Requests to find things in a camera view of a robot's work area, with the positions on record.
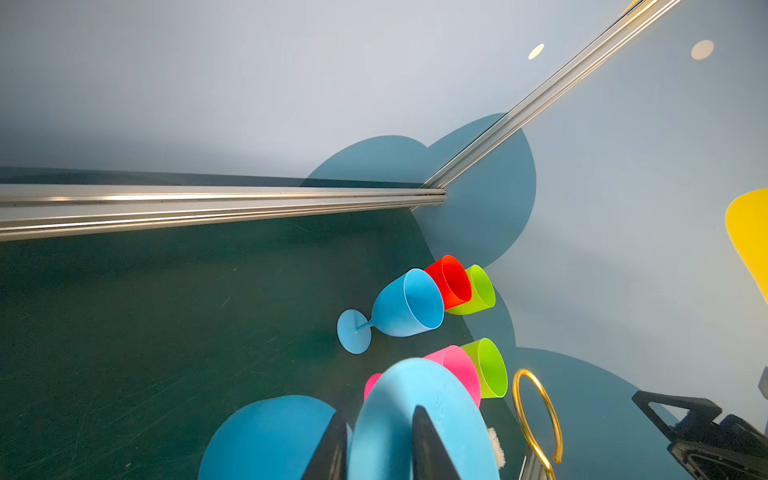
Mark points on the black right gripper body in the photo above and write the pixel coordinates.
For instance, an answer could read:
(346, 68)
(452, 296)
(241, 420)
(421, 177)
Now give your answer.
(731, 449)

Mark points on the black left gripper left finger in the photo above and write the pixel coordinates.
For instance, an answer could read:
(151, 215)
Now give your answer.
(329, 460)

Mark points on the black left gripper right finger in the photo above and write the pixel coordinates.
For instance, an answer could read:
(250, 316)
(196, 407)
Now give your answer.
(430, 459)

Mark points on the blue wine glass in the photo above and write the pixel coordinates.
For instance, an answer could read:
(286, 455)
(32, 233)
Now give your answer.
(410, 305)
(276, 438)

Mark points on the green wine glass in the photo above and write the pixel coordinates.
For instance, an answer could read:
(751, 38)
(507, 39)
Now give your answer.
(483, 293)
(489, 366)

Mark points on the pink wine glass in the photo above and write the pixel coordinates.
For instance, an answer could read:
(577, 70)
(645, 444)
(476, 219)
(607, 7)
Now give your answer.
(446, 375)

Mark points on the red wine glass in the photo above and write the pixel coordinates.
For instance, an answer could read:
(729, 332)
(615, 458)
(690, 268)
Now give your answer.
(452, 281)

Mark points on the white cleaning brush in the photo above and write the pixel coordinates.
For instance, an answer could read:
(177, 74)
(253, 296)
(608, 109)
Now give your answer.
(499, 454)

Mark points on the gold wire glass rack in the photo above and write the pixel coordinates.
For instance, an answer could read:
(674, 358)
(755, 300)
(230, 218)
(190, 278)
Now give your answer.
(540, 427)

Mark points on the horizontal aluminium back rail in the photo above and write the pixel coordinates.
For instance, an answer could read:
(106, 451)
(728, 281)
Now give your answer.
(30, 211)

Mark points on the right aluminium corner post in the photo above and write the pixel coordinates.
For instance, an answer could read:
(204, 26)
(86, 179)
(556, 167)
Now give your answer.
(636, 19)

